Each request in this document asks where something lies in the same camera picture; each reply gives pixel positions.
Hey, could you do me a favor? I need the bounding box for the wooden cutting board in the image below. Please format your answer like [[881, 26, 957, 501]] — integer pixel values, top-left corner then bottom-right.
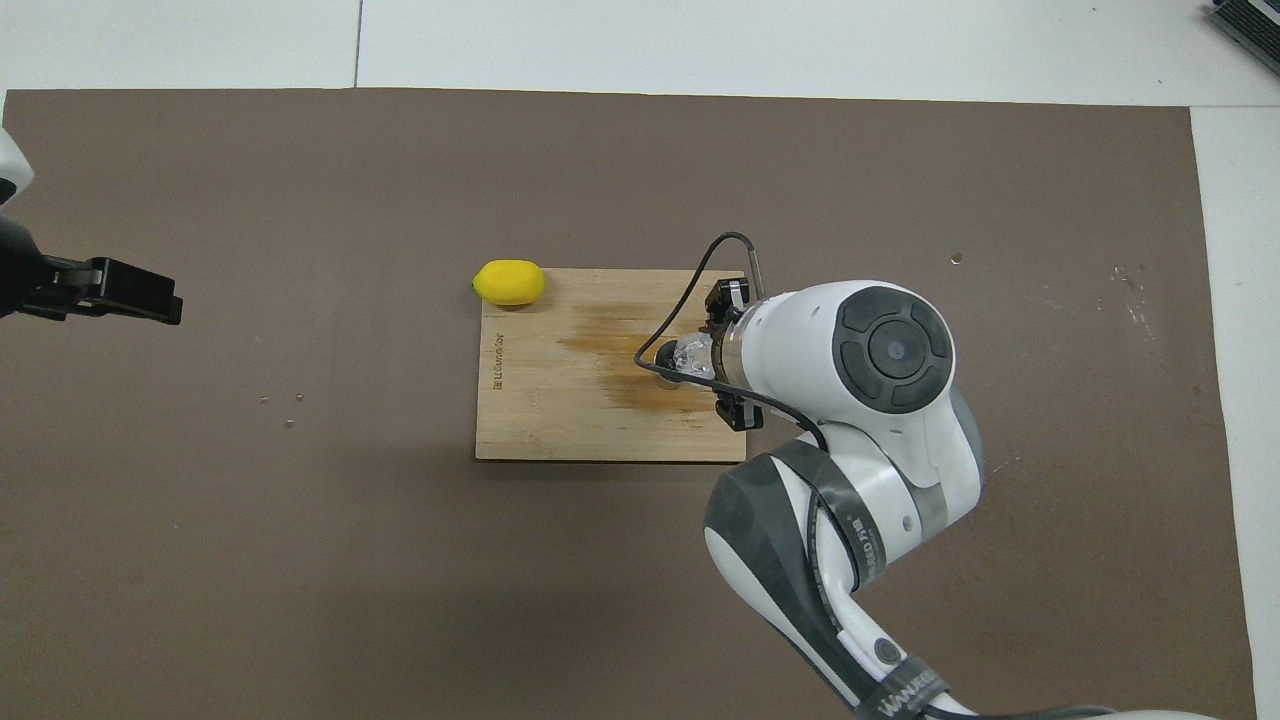
[[475, 268, 749, 463]]

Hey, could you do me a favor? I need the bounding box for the yellow lemon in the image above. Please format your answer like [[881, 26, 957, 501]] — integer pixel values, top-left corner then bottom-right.
[[472, 259, 547, 306]]

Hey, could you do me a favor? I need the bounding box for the brown table mat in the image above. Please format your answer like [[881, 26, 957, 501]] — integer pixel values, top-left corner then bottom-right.
[[0, 88, 1259, 720]]

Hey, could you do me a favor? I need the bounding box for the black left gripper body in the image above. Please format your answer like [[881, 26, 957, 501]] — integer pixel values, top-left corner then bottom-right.
[[0, 215, 91, 319]]

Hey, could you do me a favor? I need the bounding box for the steel double jigger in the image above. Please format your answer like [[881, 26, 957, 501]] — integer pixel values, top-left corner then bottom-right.
[[653, 340, 701, 391]]

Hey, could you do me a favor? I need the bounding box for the grey ribbed device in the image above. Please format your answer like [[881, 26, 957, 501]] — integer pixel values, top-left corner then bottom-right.
[[1205, 0, 1280, 76]]

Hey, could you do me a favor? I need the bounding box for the clear plastic cup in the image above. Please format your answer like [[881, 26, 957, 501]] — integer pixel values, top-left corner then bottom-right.
[[672, 335, 719, 383]]

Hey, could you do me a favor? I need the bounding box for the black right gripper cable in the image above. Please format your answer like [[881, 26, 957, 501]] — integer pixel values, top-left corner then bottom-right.
[[633, 232, 833, 453]]

